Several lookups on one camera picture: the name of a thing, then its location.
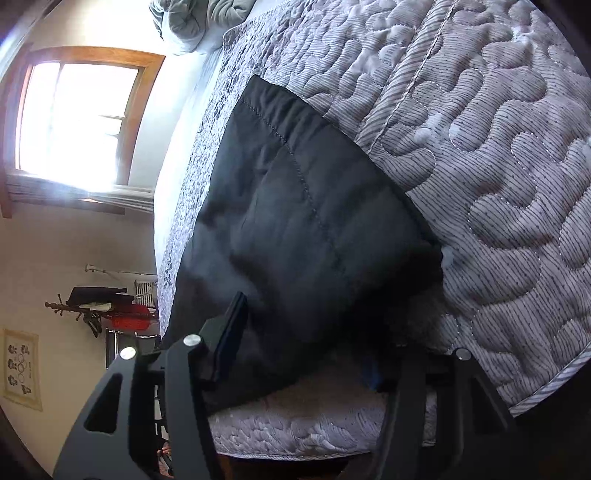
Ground wall poster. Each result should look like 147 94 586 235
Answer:
2 328 43 411

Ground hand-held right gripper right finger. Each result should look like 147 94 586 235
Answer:
365 342 529 480

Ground white wire rack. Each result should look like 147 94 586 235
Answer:
134 279 158 308

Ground grey curtain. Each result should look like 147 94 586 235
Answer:
4 178 155 214

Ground black metal chair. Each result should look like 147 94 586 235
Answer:
105 327 162 366

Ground wooden framed window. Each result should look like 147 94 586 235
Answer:
0 46 167 219

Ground wooden coat rack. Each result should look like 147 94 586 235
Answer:
45 286 160 339

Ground black pants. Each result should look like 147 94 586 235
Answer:
159 74 446 416

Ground grey folded duvet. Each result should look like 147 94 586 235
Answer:
150 0 259 56

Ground grey quilted bedspread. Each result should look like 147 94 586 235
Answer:
157 0 591 462

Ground light bed sheet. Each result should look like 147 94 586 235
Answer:
152 46 223 278

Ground thin white pole stand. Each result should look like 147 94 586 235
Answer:
84 263 158 278

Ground red hanging garment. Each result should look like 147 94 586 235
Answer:
108 302 158 334

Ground black hanging garment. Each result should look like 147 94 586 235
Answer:
67 286 127 308

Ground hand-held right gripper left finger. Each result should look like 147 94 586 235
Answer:
53 292 250 480

